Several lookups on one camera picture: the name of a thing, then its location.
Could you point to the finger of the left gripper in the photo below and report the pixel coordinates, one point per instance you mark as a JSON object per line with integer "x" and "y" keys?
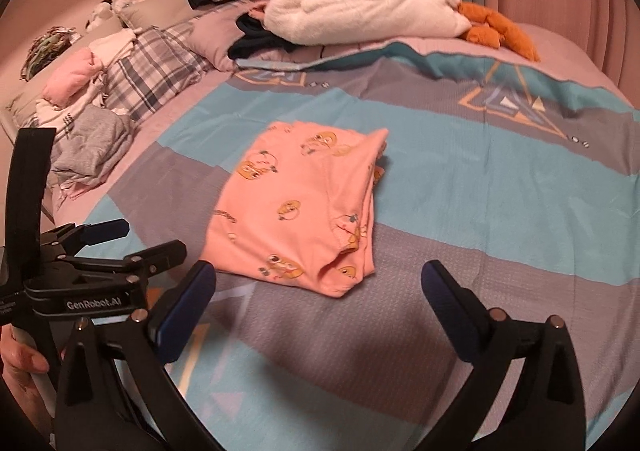
{"x": 93, "y": 234}
{"x": 156, "y": 259}

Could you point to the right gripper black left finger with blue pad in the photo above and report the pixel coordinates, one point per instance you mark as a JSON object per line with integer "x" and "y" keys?
{"x": 115, "y": 392}

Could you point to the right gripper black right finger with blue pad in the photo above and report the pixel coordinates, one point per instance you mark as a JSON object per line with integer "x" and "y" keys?
{"x": 547, "y": 407}

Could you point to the pink cartoon print shirt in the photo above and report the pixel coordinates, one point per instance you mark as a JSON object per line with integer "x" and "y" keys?
{"x": 298, "y": 209}

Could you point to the person's left hand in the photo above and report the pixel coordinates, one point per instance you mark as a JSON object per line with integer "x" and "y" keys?
{"x": 20, "y": 362}

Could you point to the grey folded garment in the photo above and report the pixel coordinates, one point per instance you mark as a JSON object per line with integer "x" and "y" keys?
{"x": 85, "y": 155}

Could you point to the pink folded garment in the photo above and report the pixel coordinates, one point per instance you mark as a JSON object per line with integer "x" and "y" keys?
{"x": 72, "y": 75}

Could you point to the plaid blue white pillow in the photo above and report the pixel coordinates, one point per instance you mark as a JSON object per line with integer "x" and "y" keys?
{"x": 159, "y": 67}

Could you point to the green patterned cloth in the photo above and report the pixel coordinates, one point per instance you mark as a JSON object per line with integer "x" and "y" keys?
{"x": 46, "y": 48}

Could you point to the grey lilac pillow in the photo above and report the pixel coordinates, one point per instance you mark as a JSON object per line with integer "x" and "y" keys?
{"x": 214, "y": 33}

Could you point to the beige headboard cushion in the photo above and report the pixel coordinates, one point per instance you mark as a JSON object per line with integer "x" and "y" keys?
{"x": 159, "y": 13}

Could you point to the dark navy garment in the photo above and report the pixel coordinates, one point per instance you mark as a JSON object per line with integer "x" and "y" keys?
{"x": 255, "y": 38}

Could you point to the white fluffy goose plush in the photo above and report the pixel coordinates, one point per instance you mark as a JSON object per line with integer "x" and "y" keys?
{"x": 339, "y": 22}

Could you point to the orange plush goose feet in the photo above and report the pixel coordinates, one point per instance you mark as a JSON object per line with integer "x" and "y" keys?
{"x": 492, "y": 29}

